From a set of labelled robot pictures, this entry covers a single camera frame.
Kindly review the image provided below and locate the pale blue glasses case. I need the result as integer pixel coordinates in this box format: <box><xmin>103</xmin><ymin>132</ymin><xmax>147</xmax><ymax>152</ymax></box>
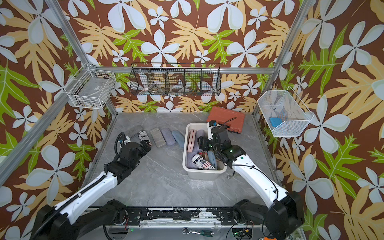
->
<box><xmin>207</xmin><ymin>151</ymin><xmax>218</xmax><ymax>169</ymax></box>

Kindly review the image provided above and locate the lilac fabric glasses case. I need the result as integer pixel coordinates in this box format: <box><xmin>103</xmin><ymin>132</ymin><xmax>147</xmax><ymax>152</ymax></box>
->
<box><xmin>193</xmin><ymin>130</ymin><xmax>206</xmax><ymax>152</ymax></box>

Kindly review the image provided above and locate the pink glasses case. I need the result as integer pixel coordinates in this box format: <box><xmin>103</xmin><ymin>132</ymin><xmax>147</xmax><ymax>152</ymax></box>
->
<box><xmin>187</xmin><ymin>129</ymin><xmax>196</xmax><ymax>153</ymax></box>

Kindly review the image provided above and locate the flag newspaper glasses case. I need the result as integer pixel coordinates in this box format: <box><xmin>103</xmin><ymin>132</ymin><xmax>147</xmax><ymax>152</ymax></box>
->
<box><xmin>192</xmin><ymin>154</ymin><xmax>217</xmax><ymax>171</ymax></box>

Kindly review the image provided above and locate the cream plastic storage box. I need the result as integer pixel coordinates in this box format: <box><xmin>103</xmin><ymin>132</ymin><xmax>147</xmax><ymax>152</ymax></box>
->
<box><xmin>183</xmin><ymin>123</ymin><xmax>227</xmax><ymax>181</ymax></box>

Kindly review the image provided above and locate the purple fabric glasses case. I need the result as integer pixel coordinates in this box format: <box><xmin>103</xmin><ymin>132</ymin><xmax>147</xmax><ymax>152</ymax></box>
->
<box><xmin>161</xmin><ymin>128</ymin><xmax>176</xmax><ymax>146</ymax></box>

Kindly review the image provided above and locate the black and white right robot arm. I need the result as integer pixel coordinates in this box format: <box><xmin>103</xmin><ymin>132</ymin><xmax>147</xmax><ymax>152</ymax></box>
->
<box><xmin>198</xmin><ymin>121</ymin><xmax>305</xmax><ymax>240</ymax></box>

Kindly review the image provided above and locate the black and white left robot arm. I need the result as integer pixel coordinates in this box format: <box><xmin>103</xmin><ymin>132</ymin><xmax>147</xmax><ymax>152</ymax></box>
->
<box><xmin>31</xmin><ymin>140</ymin><xmax>152</xmax><ymax>240</ymax></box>

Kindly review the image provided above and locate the light blue fabric glasses case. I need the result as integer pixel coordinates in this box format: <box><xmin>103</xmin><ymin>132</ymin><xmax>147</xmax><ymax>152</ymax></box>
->
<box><xmin>172</xmin><ymin>130</ymin><xmax>185</xmax><ymax>148</ymax></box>

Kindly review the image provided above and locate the blue object in basket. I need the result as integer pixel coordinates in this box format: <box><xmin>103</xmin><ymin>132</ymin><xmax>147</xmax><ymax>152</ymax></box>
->
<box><xmin>270</xmin><ymin>117</ymin><xmax>283</xmax><ymax>128</ymax></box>

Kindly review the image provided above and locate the white wire basket right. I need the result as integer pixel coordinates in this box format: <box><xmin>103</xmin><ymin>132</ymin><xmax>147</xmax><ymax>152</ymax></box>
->
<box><xmin>258</xmin><ymin>88</ymin><xmax>314</xmax><ymax>138</ymax></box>

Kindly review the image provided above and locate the white wire basket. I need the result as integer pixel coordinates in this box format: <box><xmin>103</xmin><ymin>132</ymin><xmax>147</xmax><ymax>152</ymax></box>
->
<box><xmin>65</xmin><ymin>64</ymin><xmax>117</xmax><ymax>110</ymax></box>
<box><xmin>258</xmin><ymin>88</ymin><xmax>314</xmax><ymax>138</ymax></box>

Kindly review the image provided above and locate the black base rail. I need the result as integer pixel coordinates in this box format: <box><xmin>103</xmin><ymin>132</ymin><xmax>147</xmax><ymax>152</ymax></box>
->
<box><xmin>113</xmin><ymin>206</ymin><xmax>262</xmax><ymax>226</ymax></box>

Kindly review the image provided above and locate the white wire basket left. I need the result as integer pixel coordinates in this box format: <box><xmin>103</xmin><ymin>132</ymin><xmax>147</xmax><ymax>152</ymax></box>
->
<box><xmin>65</xmin><ymin>64</ymin><xmax>117</xmax><ymax>110</ymax></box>

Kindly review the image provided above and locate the black wire basket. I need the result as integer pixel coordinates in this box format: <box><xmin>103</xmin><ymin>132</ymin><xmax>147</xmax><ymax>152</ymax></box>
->
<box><xmin>128</xmin><ymin>63</ymin><xmax>222</xmax><ymax>96</ymax></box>

